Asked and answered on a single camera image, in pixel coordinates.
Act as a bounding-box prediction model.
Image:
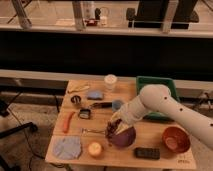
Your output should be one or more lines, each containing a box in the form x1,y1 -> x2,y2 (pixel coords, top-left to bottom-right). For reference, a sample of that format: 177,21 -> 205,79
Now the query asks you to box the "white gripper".
110,108 -> 132,134

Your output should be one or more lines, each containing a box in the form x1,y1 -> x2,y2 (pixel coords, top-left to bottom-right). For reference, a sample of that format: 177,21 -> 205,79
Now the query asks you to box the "dark purple grape bunch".
105,119 -> 121,139

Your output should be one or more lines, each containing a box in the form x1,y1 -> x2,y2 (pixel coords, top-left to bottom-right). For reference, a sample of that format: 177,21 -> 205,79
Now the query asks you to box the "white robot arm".
110,84 -> 213,150

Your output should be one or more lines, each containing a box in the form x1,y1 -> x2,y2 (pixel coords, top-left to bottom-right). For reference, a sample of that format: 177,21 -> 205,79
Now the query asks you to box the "purple bowl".
109,127 -> 136,148

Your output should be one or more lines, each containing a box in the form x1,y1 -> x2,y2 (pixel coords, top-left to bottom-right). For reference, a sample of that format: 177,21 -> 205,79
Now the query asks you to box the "orange bowl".
162,126 -> 191,153

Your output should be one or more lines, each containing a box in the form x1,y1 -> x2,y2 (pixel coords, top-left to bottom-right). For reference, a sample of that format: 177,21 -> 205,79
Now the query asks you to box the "blue small cup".
112,100 -> 123,111

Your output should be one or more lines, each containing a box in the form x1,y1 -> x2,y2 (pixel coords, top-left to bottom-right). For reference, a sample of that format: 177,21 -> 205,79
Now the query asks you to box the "green plastic bin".
136,76 -> 179,122

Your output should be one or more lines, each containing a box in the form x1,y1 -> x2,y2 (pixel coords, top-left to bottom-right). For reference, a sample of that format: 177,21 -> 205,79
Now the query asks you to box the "white plastic cup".
104,74 -> 117,90

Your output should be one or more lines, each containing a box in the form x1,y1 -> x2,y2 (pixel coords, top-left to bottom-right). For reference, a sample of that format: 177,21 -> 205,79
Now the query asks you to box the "blue sponge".
87,92 -> 104,100

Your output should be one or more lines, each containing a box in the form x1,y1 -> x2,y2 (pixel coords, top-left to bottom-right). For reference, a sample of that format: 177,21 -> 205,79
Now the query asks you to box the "black remote control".
134,147 -> 160,160

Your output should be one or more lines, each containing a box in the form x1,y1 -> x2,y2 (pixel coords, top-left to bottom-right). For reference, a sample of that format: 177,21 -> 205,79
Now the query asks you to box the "yellow round fruit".
88,142 -> 103,157

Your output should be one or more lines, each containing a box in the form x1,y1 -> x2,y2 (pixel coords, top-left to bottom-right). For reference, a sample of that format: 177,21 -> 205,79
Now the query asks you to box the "orange carrot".
62,112 -> 75,133

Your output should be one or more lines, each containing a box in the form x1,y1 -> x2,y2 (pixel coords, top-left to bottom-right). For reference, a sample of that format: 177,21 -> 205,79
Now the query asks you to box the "blue cloth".
52,136 -> 81,160

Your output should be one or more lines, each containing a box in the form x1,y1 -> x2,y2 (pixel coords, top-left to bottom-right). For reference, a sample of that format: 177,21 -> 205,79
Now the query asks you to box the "black stand base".
0,122 -> 38,139

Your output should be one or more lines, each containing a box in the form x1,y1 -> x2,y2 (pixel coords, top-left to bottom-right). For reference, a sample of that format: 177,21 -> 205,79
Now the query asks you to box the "black handled tool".
90,102 -> 112,109

